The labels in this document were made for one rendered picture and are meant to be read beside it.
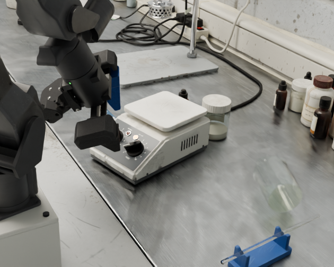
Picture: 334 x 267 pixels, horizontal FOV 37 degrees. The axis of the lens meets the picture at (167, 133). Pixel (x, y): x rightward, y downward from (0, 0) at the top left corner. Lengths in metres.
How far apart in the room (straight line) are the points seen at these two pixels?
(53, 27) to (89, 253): 0.32
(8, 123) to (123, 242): 0.28
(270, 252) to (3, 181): 0.39
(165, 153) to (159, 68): 0.49
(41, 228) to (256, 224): 0.35
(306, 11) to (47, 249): 0.93
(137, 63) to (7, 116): 0.82
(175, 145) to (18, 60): 0.66
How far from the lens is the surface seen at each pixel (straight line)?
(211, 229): 0.81
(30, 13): 0.67
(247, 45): 1.48
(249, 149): 1.03
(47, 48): 0.70
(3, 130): 0.62
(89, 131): 0.74
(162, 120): 0.92
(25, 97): 0.62
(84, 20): 0.69
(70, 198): 0.87
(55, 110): 0.77
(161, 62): 1.40
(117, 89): 0.86
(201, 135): 0.97
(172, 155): 0.93
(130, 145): 0.89
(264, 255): 0.77
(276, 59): 1.39
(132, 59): 1.41
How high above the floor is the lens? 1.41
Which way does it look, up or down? 29 degrees down
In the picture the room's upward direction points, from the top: 3 degrees clockwise
